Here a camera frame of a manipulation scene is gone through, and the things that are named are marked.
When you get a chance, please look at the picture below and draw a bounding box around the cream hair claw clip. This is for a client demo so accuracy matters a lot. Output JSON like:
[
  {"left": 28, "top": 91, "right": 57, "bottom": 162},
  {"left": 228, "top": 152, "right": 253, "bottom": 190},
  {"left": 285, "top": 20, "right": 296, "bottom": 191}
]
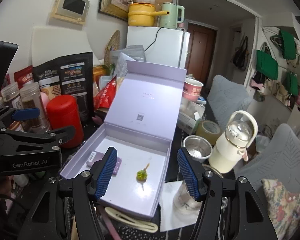
[{"left": 104, "top": 207, "right": 158, "bottom": 233}]

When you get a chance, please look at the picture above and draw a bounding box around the purple flat box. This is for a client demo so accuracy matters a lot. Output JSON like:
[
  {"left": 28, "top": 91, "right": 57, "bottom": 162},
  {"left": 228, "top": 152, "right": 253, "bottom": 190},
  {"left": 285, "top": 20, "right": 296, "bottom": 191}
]
[{"left": 86, "top": 151, "right": 122, "bottom": 176}]

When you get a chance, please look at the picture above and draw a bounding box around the small steel bowl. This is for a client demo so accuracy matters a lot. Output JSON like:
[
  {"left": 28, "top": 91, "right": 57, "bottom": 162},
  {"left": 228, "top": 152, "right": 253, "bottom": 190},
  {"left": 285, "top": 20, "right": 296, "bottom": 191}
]
[{"left": 183, "top": 135, "right": 212, "bottom": 163}]

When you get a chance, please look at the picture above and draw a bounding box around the clear spice jar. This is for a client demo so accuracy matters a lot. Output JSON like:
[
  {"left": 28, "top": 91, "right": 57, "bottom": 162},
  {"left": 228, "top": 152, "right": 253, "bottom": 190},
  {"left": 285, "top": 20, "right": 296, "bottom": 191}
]
[{"left": 20, "top": 82, "right": 50, "bottom": 133}]

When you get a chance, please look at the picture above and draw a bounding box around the clear cartoon glass mug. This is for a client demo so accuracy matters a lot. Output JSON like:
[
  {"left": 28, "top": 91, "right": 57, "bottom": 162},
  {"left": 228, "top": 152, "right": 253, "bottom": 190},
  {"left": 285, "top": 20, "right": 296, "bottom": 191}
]
[{"left": 173, "top": 181, "right": 202, "bottom": 214}]

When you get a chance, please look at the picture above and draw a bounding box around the green lollipop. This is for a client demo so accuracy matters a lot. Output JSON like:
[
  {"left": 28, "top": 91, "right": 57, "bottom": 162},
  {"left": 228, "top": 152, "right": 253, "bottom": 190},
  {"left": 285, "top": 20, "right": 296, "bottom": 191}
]
[{"left": 136, "top": 164, "right": 149, "bottom": 182}]

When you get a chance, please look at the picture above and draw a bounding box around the tape roll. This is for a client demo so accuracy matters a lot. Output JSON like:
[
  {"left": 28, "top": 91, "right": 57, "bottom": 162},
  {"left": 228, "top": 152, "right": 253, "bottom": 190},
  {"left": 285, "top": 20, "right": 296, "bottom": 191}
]
[{"left": 196, "top": 120, "right": 222, "bottom": 146}]

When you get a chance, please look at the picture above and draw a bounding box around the white paper napkin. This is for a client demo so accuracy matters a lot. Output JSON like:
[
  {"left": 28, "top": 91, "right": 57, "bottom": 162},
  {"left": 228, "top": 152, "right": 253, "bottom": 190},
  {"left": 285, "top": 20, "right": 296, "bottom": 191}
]
[{"left": 159, "top": 181, "right": 199, "bottom": 232}]

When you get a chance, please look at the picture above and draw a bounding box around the red canister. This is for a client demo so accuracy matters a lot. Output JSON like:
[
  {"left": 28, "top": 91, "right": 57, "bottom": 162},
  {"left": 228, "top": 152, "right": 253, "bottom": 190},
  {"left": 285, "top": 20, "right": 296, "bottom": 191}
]
[{"left": 46, "top": 95, "right": 84, "bottom": 148}]

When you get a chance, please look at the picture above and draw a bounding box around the white tissue box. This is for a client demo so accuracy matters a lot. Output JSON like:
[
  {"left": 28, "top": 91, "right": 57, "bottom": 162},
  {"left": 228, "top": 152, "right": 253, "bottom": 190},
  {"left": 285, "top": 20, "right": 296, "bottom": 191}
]
[{"left": 177, "top": 98, "right": 205, "bottom": 135}]

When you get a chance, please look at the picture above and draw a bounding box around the lilac open gift box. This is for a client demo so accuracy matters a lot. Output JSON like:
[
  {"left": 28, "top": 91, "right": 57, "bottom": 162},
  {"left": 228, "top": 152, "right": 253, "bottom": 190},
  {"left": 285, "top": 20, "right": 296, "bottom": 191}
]
[{"left": 61, "top": 61, "right": 186, "bottom": 220}]

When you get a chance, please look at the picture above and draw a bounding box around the black snack bag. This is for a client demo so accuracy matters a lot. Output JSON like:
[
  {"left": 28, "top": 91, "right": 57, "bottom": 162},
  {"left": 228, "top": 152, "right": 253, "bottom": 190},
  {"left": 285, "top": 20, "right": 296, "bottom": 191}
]
[{"left": 32, "top": 52, "right": 94, "bottom": 123}]

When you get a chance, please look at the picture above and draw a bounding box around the red snack packet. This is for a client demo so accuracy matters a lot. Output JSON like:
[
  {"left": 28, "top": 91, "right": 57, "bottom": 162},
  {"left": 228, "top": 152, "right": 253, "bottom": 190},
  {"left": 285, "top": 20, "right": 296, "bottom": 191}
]
[{"left": 94, "top": 77, "right": 116, "bottom": 111}]

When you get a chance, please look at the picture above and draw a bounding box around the pink paper noodle cup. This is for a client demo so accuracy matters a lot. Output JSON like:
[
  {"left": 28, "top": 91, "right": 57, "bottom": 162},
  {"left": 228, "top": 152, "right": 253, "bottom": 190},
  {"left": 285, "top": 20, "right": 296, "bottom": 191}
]
[{"left": 182, "top": 78, "right": 204, "bottom": 102}]

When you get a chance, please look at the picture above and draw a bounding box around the grey cushioned chair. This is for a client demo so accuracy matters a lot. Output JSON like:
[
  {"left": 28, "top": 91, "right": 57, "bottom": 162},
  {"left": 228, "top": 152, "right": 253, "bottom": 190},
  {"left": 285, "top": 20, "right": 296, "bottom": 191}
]
[{"left": 235, "top": 124, "right": 300, "bottom": 206}]

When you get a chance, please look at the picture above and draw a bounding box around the floral cloth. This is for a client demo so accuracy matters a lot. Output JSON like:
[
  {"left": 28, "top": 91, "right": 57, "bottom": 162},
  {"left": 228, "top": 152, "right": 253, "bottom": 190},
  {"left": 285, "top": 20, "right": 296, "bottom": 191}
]
[{"left": 262, "top": 179, "right": 300, "bottom": 239}]

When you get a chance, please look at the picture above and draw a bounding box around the white mini fridge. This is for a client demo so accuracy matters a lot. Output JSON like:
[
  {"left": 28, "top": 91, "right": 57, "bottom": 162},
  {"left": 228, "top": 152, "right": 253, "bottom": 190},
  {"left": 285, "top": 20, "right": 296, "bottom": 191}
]
[{"left": 126, "top": 27, "right": 190, "bottom": 69}]

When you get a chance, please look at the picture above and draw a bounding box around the green tote bag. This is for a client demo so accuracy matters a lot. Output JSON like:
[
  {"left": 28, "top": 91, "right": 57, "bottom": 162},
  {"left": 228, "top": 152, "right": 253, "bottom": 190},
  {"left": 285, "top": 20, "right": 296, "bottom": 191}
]
[
  {"left": 280, "top": 29, "right": 296, "bottom": 60},
  {"left": 256, "top": 42, "right": 279, "bottom": 80}
]

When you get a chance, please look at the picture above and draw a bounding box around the brown wooden door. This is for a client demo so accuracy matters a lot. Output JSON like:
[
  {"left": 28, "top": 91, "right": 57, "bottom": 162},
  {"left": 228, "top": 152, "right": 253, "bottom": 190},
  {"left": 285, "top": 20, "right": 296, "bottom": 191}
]
[{"left": 186, "top": 23, "right": 217, "bottom": 84}]

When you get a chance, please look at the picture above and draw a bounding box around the light green electric kettle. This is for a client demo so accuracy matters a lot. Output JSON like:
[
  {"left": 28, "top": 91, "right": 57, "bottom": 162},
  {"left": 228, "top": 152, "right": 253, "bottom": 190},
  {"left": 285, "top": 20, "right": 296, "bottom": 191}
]
[{"left": 159, "top": 2, "right": 185, "bottom": 29}]

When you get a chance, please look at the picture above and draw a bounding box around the yellow pot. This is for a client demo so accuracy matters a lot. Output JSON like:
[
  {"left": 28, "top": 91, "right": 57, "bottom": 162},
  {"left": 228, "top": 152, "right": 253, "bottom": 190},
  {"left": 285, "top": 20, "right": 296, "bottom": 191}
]
[{"left": 128, "top": 3, "right": 170, "bottom": 27}]

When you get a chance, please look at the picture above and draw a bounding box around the cream water bottle with handle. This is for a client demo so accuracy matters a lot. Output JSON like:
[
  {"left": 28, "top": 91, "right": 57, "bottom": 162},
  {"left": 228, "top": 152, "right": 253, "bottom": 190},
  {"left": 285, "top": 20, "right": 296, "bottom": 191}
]
[{"left": 208, "top": 111, "right": 258, "bottom": 174}]

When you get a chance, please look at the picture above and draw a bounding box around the wall intercom panel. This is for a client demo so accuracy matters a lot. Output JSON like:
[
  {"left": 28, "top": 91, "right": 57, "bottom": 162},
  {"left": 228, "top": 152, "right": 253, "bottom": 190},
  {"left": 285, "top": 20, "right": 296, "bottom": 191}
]
[{"left": 50, "top": 0, "right": 90, "bottom": 25}]

